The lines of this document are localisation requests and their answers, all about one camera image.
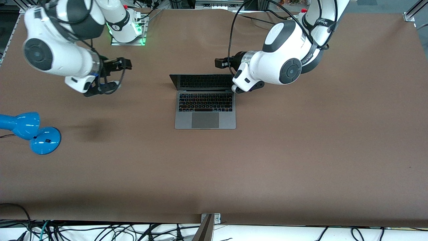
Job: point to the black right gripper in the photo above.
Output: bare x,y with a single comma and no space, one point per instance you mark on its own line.
108,66

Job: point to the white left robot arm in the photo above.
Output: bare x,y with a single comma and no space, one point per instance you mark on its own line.
277,63

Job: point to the grey metal equipment box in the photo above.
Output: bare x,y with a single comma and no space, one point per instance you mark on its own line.
219,4

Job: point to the colourful small objects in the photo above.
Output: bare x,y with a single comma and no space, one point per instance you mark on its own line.
291,2

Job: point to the brown table cover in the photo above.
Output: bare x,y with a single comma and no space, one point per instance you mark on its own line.
301,150

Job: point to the grey laptop computer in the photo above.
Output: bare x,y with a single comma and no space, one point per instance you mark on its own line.
205,120

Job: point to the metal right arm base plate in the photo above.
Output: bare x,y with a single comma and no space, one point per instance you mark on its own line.
133,43

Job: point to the blue desk lamp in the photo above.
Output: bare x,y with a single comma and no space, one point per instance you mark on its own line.
43,142

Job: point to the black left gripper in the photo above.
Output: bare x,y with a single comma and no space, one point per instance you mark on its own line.
236,60

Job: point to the aluminium frame profile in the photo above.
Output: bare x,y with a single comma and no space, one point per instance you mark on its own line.
20,6
414,11

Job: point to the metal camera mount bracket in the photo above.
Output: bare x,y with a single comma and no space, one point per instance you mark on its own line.
208,222

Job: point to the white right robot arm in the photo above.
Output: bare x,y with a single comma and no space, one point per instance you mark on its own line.
60,57

